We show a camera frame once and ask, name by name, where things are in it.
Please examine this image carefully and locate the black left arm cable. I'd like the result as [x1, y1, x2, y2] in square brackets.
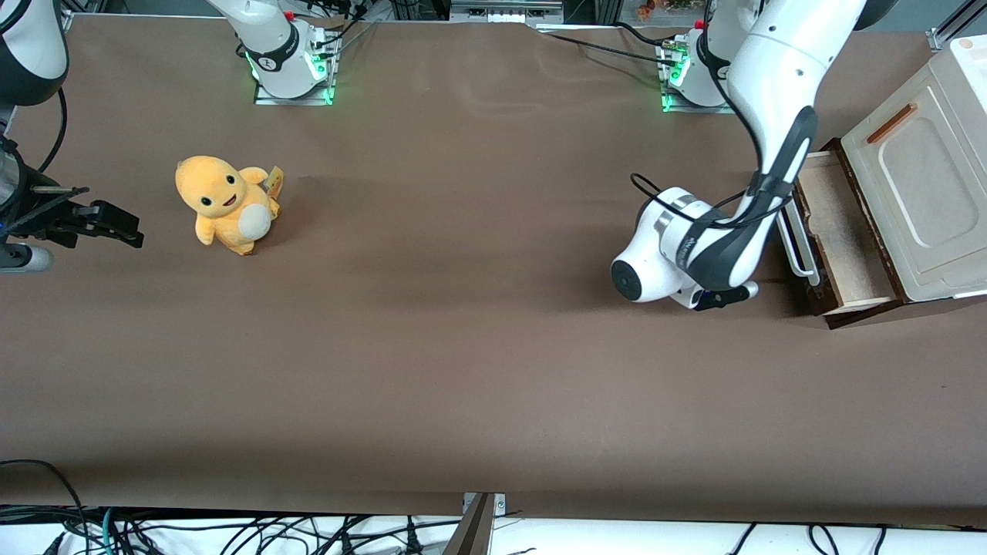
[630, 0, 795, 230]

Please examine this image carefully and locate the dark wooden drawer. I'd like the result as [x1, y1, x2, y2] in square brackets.
[793, 149, 903, 317]

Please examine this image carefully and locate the yellow plush toy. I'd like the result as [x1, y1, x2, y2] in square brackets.
[174, 155, 285, 257]

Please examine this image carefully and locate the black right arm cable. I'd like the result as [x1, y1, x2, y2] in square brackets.
[37, 86, 69, 177]

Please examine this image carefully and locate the silver metal frame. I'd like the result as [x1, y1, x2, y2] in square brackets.
[450, 0, 564, 24]

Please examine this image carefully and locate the grey metal beam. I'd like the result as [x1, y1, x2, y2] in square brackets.
[443, 493, 496, 555]

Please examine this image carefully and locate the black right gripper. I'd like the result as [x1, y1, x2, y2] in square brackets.
[0, 163, 146, 249]

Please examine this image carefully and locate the aluminium profile bar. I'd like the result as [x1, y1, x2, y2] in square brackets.
[928, 0, 987, 52]

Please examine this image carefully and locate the brown table cover sheet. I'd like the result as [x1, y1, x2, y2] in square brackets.
[0, 14, 987, 529]

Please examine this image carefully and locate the white drawer cabinet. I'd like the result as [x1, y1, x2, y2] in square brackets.
[829, 35, 987, 331]

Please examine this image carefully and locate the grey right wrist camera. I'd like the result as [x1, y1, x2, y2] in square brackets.
[0, 244, 54, 274]

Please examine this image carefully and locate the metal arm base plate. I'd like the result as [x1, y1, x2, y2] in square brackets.
[253, 31, 339, 106]
[659, 39, 733, 115]

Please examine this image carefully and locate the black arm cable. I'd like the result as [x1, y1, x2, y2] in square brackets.
[37, 86, 69, 177]
[630, 0, 795, 230]

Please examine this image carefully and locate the white drawer handle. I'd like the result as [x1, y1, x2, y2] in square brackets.
[777, 207, 820, 288]

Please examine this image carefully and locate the brown wooden strip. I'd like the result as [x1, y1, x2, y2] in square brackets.
[867, 103, 919, 146]

